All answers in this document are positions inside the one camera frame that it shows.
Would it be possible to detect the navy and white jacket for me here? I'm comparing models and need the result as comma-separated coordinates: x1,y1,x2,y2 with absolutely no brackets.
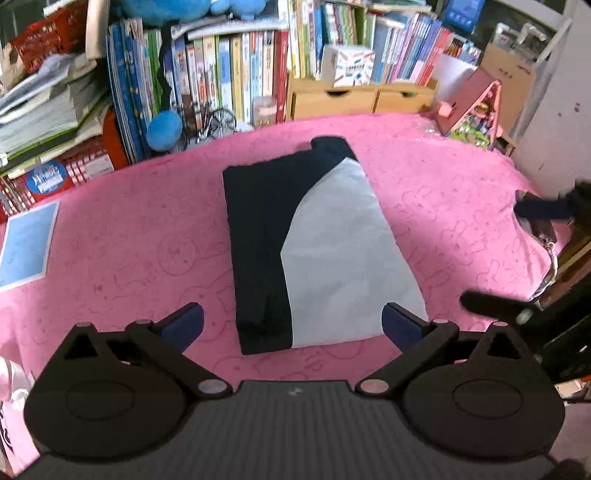
222,135,428,356

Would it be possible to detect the light blue paper sheet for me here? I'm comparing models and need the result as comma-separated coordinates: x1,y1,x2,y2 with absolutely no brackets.
0,199,61,292

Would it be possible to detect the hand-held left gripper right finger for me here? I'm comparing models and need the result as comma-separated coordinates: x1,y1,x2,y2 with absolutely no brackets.
359,302,530,400

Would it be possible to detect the brown cardboard box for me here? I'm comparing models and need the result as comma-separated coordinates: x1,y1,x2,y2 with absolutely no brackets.
480,23,556,140

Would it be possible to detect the stack of magazines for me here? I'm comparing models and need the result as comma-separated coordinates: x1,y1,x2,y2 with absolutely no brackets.
0,55,112,179

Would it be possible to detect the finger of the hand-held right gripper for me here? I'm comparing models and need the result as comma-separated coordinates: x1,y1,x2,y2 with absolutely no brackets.
459,289,546,325
512,192,579,223

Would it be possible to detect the pink rabbit-print blanket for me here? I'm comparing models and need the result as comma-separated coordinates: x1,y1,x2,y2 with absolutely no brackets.
0,113,566,476

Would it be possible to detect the miniature bicycle model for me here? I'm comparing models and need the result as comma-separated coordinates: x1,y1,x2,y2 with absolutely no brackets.
185,105,239,142

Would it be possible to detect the pink toy house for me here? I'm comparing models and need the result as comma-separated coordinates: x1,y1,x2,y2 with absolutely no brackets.
427,68,505,149

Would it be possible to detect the white plastic bag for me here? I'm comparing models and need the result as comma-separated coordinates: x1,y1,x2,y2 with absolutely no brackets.
0,355,36,476

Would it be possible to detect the red plastic crate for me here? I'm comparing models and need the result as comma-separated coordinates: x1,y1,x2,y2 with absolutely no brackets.
0,108,131,223

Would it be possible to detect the pink lidded jar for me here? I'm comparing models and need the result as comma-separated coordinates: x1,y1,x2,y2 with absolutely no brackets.
252,95,280,128

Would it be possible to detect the blue plush ball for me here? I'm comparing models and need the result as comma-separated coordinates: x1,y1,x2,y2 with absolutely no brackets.
147,111,184,153

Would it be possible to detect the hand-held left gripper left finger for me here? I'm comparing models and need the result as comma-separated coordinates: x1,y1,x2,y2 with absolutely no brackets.
60,302,234,401

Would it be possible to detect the white printed box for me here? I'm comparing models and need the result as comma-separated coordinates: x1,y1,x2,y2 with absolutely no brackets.
320,44,376,89

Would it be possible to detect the red plastic basket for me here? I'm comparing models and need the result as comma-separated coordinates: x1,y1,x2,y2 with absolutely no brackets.
11,2,89,75

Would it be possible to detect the blue plush toy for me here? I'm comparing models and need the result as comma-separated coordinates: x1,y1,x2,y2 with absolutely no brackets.
122,0,269,25

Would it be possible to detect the wooden drawer organizer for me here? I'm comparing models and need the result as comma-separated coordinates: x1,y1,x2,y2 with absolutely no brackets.
285,76,439,123

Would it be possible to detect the row of tall blue books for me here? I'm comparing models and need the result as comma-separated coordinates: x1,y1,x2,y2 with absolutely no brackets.
107,18,291,165

